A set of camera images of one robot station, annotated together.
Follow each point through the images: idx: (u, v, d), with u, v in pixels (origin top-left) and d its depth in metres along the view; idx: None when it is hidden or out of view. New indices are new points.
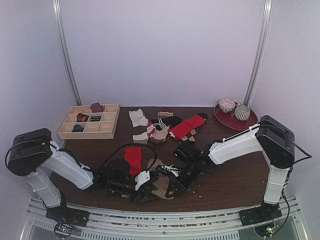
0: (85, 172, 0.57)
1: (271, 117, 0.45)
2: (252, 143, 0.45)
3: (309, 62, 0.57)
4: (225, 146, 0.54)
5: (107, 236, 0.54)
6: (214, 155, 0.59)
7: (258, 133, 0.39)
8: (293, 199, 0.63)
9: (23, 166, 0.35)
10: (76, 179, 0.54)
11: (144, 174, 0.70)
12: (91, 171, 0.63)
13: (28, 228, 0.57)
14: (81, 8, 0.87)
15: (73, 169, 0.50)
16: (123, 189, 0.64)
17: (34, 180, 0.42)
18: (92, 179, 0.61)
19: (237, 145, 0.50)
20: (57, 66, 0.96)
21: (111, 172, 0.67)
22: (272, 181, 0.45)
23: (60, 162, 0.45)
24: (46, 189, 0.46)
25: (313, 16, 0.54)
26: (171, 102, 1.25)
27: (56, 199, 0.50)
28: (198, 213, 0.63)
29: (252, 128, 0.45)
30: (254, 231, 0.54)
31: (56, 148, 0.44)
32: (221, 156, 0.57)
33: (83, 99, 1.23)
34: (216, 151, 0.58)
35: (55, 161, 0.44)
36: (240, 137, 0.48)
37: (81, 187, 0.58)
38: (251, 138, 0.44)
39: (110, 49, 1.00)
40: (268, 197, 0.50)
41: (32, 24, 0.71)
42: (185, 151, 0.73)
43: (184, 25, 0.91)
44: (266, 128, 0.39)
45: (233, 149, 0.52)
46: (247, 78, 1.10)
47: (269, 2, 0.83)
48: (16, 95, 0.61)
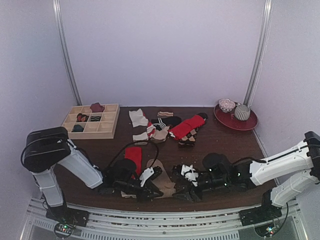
0: (96, 171, 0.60)
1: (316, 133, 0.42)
2: (301, 164, 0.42)
3: (309, 62, 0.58)
4: (269, 168, 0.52)
5: (108, 236, 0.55)
6: (257, 178, 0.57)
7: (311, 154, 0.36)
8: (293, 199, 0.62)
9: (42, 163, 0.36)
10: (87, 178, 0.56)
11: (148, 170, 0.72)
12: (100, 171, 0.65)
13: (28, 228, 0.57)
14: (81, 8, 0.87)
15: (86, 168, 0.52)
16: (129, 188, 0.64)
17: (46, 178, 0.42)
18: (101, 179, 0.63)
19: (284, 167, 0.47)
20: (57, 66, 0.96)
21: (118, 171, 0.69)
22: (295, 189, 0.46)
23: (76, 160, 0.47)
24: (53, 187, 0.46)
25: (313, 16, 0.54)
26: (171, 102, 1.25)
27: (59, 198, 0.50)
28: (198, 213, 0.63)
29: (301, 147, 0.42)
30: (254, 231, 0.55)
31: (73, 146, 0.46)
32: (264, 178, 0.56)
33: (83, 99, 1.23)
34: (259, 174, 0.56)
35: (71, 159, 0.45)
36: (287, 158, 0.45)
37: (90, 186, 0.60)
38: (301, 159, 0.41)
39: (110, 49, 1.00)
40: (278, 201, 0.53)
41: (32, 24, 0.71)
42: (225, 168, 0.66)
43: (184, 25, 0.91)
44: (318, 148, 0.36)
45: (277, 170, 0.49)
46: (247, 78, 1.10)
47: (269, 2, 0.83)
48: (16, 96, 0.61)
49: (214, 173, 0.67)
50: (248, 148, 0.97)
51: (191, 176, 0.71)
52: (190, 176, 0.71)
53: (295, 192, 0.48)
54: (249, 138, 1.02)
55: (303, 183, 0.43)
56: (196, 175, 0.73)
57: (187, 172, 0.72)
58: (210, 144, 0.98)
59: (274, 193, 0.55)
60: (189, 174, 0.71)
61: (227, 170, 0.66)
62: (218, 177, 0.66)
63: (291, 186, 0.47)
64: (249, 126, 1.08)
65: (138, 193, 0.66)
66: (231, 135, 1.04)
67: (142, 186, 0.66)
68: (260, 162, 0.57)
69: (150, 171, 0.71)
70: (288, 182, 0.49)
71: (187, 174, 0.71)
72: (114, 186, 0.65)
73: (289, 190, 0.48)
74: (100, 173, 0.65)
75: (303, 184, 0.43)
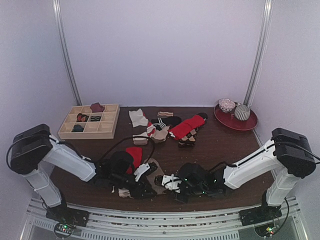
0: (87, 164, 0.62)
1: (283, 129, 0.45)
2: (270, 163, 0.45)
3: (309, 62, 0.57)
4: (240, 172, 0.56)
5: (107, 236, 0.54)
6: (230, 182, 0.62)
7: (279, 151, 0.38)
8: (293, 199, 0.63)
9: (27, 162, 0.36)
10: (78, 171, 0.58)
11: (144, 167, 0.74)
12: (93, 162, 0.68)
13: (28, 228, 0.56)
14: (81, 7, 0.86)
15: (75, 162, 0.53)
16: (123, 183, 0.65)
17: (36, 179, 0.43)
18: (94, 170, 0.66)
19: (252, 170, 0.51)
20: (57, 66, 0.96)
21: (115, 163, 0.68)
22: (282, 187, 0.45)
23: (62, 154, 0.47)
24: (47, 187, 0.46)
25: (314, 16, 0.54)
26: (171, 102, 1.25)
27: (57, 198, 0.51)
28: (198, 213, 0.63)
29: (267, 147, 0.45)
30: (254, 231, 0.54)
31: (56, 141, 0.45)
32: (238, 181, 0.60)
33: (83, 99, 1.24)
34: (231, 178, 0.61)
35: (57, 156, 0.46)
36: (257, 159, 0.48)
37: (85, 179, 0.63)
38: (269, 158, 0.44)
39: (110, 49, 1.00)
40: (274, 200, 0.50)
41: (32, 24, 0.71)
42: (200, 177, 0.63)
43: (184, 25, 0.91)
44: (284, 145, 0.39)
45: (248, 174, 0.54)
46: (247, 78, 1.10)
47: (269, 2, 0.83)
48: (16, 96, 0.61)
49: (190, 182, 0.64)
50: (248, 148, 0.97)
51: (173, 184, 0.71)
52: (171, 186, 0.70)
53: (285, 191, 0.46)
54: (249, 138, 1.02)
55: (287, 181, 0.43)
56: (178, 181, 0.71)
57: (168, 183, 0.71)
58: (210, 144, 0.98)
59: (268, 194, 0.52)
60: (169, 184, 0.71)
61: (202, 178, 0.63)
62: (194, 184, 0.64)
63: (278, 185, 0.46)
64: (249, 126, 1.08)
65: (132, 189, 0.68)
66: (231, 135, 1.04)
67: (137, 181, 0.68)
68: (232, 168, 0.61)
69: (146, 166, 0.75)
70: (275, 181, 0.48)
71: (167, 184, 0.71)
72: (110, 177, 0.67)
73: (277, 189, 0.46)
74: (92, 164, 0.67)
75: (286, 182, 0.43)
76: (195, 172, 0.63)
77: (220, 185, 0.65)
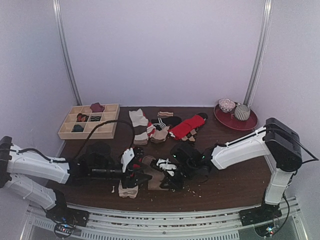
0: (57, 166, 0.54)
1: (277, 120, 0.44)
2: (258, 147, 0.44)
3: (309, 62, 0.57)
4: (228, 152, 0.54)
5: (107, 236, 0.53)
6: (217, 161, 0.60)
7: (267, 137, 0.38)
8: (293, 199, 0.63)
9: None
10: (50, 174, 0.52)
11: (128, 153, 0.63)
12: (67, 162, 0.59)
13: (27, 229, 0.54)
14: (81, 7, 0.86)
15: (42, 167, 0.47)
16: (110, 174, 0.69)
17: (15, 187, 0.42)
18: (67, 170, 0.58)
19: (240, 152, 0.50)
20: (57, 66, 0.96)
21: (90, 157, 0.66)
22: (275, 183, 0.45)
23: (25, 164, 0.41)
24: (35, 193, 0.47)
25: (313, 17, 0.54)
26: (171, 102, 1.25)
27: (49, 201, 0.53)
28: (198, 213, 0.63)
29: (259, 132, 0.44)
30: (254, 231, 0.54)
31: (16, 151, 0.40)
32: (224, 161, 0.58)
33: (83, 99, 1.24)
34: (218, 157, 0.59)
35: (21, 166, 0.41)
36: (246, 142, 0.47)
37: (61, 181, 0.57)
38: (258, 142, 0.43)
39: (110, 50, 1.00)
40: (270, 197, 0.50)
41: (32, 24, 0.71)
42: (185, 153, 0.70)
43: (184, 25, 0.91)
44: (274, 132, 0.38)
45: (235, 155, 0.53)
46: (247, 78, 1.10)
47: (269, 2, 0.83)
48: (16, 96, 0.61)
49: (178, 157, 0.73)
50: None
51: (166, 166, 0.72)
52: (164, 166, 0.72)
53: (281, 188, 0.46)
54: None
55: (279, 176, 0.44)
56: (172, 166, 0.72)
57: (162, 163, 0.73)
58: (210, 144, 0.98)
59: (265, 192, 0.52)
60: (163, 164, 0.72)
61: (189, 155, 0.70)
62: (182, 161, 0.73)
63: (271, 182, 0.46)
64: (249, 127, 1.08)
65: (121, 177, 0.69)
66: (231, 135, 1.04)
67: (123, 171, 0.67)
68: (221, 147, 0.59)
69: (130, 155, 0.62)
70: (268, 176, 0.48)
71: (162, 164, 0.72)
72: (91, 174, 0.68)
73: (271, 185, 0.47)
74: (66, 165, 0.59)
75: (278, 176, 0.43)
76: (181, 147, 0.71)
77: (207, 162, 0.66)
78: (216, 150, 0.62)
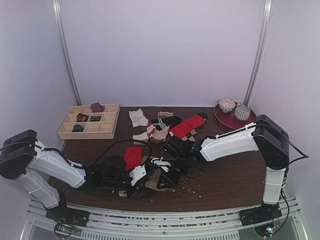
0: (76, 171, 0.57)
1: (268, 117, 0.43)
2: (247, 142, 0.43)
3: (309, 62, 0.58)
4: (218, 143, 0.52)
5: (107, 236, 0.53)
6: (206, 152, 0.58)
7: (256, 132, 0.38)
8: (293, 199, 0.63)
9: (11, 169, 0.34)
10: (66, 177, 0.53)
11: (140, 169, 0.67)
12: (84, 168, 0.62)
13: (27, 229, 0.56)
14: (81, 8, 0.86)
15: (63, 169, 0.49)
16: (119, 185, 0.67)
17: (26, 182, 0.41)
18: (84, 176, 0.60)
19: (229, 144, 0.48)
20: (57, 66, 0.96)
21: (106, 169, 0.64)
22: (271, 183, 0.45)
23: (46, 162, 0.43)
24: (42, 189, 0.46)
25: (313, 17, 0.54)
26: (171, 102, 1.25)
27: (53, 199, 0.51)
28: (198, 214, 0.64)
29: (248, 127, 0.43)
30: (255, 231, 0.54)
31: (41, 148, 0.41)
32: (213, 153, 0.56)
33: (83, 99, 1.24)
34: (208, 148, 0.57)
35: (41, 162, 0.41)
36: (237, 135, 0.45)
37: (74, 185, 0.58)
38: (247, 137, 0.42)
39: (110, 49, 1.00)
40: (267, 197, 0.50)
41: (32, 24, 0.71)
42: (175, 146, 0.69)
43: (184, 25, 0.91)
44: (263, 128, 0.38)
45: (224, 147, 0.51)
46: (247, 78, 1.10)
47: (269, 2, 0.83)
48: (16, 96, 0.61)
49: (169, 152, 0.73)
50: None
51: (160, 162, 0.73)
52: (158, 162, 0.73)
53: (276, 187, 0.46)
54: None
55: (274, 176, 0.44)
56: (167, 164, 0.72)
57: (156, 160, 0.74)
58: None
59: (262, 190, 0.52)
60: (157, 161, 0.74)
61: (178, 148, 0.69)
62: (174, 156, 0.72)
63: (266, 181, 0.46)
64: None
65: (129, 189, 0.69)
66: None
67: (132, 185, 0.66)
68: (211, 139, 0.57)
69: (142, 173, 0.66)
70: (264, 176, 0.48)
71: (155, 161, 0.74)
72: (102, 184, 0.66)
73: (267, 184, 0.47)
74: (83, 171, 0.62)
75: (275, 175, 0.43)
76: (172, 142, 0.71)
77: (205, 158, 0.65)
78: (206, 141, 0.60)
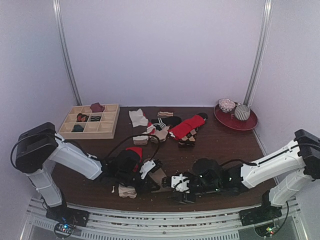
0: (93, 162, 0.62)
1: (306, 131, 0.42)
2: (292, 164, 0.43)
3: (309, 62, 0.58)
4: (259, 171, 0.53)
5: (108, 236, 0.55)
6: (248, 181, 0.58)
7: (303, 153, 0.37)
8: (293, 199, 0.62)
9: (33, 162, 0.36)
10: (83, 169, 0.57)
11: (149, 163, 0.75)
12: (99, 161, 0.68)
13: (28, 229, 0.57)
14: (81, 8, 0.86)
15: (82, 160, 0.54)
16: (129, 181, 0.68)
17: (40, 177, 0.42)
18: (100, 168, 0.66)
19: (270, 171, 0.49)
20: (57, 66, 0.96)
21: (122, 161, 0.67)
22: (292, 188, 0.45)
23: (67, 153, 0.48)
24: (50, 186, 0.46)
25: (314, 17, 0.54)
26: (171, 102, 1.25)
27: (57, 198, 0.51)
28: (198, 213, 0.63)
29: (291, 147, 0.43)
30: (254, 231, 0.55)
31: (61, 140, 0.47)
32: (256, 181, 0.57)
33: (83, 99, 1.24)
34: (249, 177, 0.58)
35: (61, 153, 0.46)
36: (278, 160, 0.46)
37: (91, 177, 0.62)
38: (292, 159, 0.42)
39: (109, 49, 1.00)
40: (278, 200, 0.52)
41: (32, 24, 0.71)
42: (216, 174, 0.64)
43: (184, 25, 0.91)
44: (309, 147, 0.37)
45: (266, 174, 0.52)
46: (246, 78, 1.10)
47: (269, 2, 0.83)
48: (16, 96, 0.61)
49: (204, 178, 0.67)
50: (248, 148, 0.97)
51: (183, 187, 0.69)
52: (181, 187, 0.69)
53: (293, 192, 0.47)
54: (249, 138, 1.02)
55: (299, 182, 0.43)
56: (187, 181, 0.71)
57: (178, 184, 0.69)
58: (210, 145, 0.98)
59: (272, 193, 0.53)
60: (179, 185, 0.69)
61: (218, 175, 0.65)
62: (209, 181, 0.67)
63: (287, 185, 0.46)
64: (249, 127, 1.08)
65: (138, 186, 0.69)
66: (231, 135, 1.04)
67: (143, 179, 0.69)
68: (251, 166, 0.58)
69: (151, 164, 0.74)
70: (284, 182, 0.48)
71: (178, 186, 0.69)
72: (116, 176, 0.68)
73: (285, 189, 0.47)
74: (98, 163, 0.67)
75: (299, 182, 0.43)
76: (212, 168, 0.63)
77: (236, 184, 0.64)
78: (244, 171, 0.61)
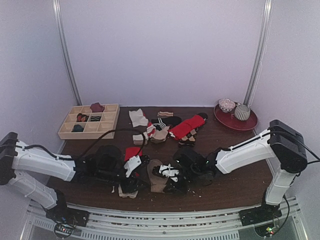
0: (63, 163, 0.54)
1: (281, 122, 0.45)
2: (262, 151, 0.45)
3: (309, 62, 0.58)
4: (232, 157, 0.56)
5: (108, 236, 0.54)
6: (222, 165, 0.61)
7: (272, 140, 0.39)
8: (293, 199, 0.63)
9: (0, 177, 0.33)
10: (56, 172, 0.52)
11: (134, 159, 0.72)
12: (73, 160, 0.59)
13: (28, 229, 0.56)
14: (80, 7, 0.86)
15: (49, 164, 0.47)
16: (113, 178, 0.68)
17: (19, 185, 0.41)
18: (73, 168, 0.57)
19: (244, 156, 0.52)
20: (57, 65, 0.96)
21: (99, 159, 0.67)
22: (278, 184, 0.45)
23: (30, 161, 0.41)
24: (36, 191, 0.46)
25: (314, 16, 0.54)
26: (171, 102, 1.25)
27: (50, 199, 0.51)
28: (198, 213, 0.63)
29: (263, 135, 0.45)
30: (254, 231, 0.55)
31: (21, 148, 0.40)
32: (229, 165, 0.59)
33: (83, 99, 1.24)
34: (223, 161, 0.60)
35: (25, 162, 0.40)
36: (250, 146, 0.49)
37: (67, 179, 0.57)
38: (262, 146, 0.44)
39: (110, 49, 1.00)
40: (271, 198, 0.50)
41: (32, 24, 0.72)
42: (190, 158, 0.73)
43: (183, 25, 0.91)
44: (279, 135, 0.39)
45: (240, 160, 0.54)
46: (247, 78, 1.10)
47: (269, 2, 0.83)
48: (16, 96, 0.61)
49: (182, 163, 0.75)
50: None
51: (169, 172, 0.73)
52: (167, 173, 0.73)
53: (283, 188, 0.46)
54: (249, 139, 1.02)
55: (282, 178, 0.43)
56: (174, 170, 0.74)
57: (164, 170, 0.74)
58: (210, 145, 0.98)
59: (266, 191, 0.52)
60: (165, 171, 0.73)
61: (193, 160, 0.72)
62: (186, 167, 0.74)
63: (274, 182, 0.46)
64: (249, 126, 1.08)
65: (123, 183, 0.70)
66: (231, 135, 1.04)
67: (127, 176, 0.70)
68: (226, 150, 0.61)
69: (137, 161, 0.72)
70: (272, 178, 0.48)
71: (164, 171, 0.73)
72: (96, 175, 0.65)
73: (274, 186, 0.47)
74: (72, 162, 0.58)
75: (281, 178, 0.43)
76: (184, 151, 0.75)
77: (211, 166, 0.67)
78: (220, 156, 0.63)
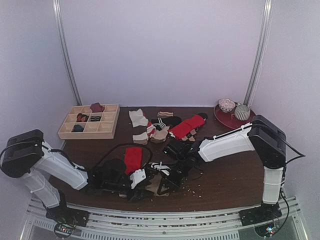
0: (79, 172, 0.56)
1: (264, 117, 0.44)
2: (243, 142, 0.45)
3: (309, 62, 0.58)
4: (215, 145, 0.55)
5: (107, 236, 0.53)
6: (204, 152, 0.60)
7: (251, 132, 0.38)
8: (293, 199, 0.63)
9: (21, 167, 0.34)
10: (70, 180, 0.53)
11: (140, 172, 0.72)
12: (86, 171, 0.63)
13: (28, 228, 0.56)
14: (80, 8, 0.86)
15: (68, 171, 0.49)
16: (119, 188, 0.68)
17: (31, 182, 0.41)
18: (86, 179, 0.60)
19: (227, 144, 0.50)
20: (57, 66, 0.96)
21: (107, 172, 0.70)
22: (268, 182, 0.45)
23: (53, 163, 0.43)
24: (44, 188, 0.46)
25: (314, 17, 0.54)
26: (172, 102, 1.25)
27: (54, 199, 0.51)
28: (198, 213, 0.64)
29: (244, 127, 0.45)
30: (255, 231, 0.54)
31: (47, 148, 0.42)
32: (211, 153, 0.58)
33: (83, 99, 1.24)
34: (206, 148, 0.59)
35: (46, 163, 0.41)
36: (232, 136, 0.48)
37: (76, 187, 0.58)
38: (243, 137, 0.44)
39: (110, 50, 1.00)
40: (268, 197, 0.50)
41: (32, 25, 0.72)
42: (175, 147, 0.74)
43: (183, 26, 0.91)
44: (258, 128, 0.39)
45: (222, 148, 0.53)
46: (246, 78, 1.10)
47: (269, 2, 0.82)
48: (16, 96, 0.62)
49: (170, 154, 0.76)
50: None
51: (161, 167, 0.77)
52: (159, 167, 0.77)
53: (275, 186, 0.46)
54: None
55: (270, 175, 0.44)
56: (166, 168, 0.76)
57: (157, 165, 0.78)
58: None
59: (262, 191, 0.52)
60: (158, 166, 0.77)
61: (177, 149, 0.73)
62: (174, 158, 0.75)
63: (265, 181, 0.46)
64: None
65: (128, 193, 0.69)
66: None
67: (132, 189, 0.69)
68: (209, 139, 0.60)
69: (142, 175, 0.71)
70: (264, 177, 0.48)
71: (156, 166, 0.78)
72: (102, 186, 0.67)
73: (266, 185, 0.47)
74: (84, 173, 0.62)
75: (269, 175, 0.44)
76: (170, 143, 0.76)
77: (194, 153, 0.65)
78: (203, 145, 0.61)
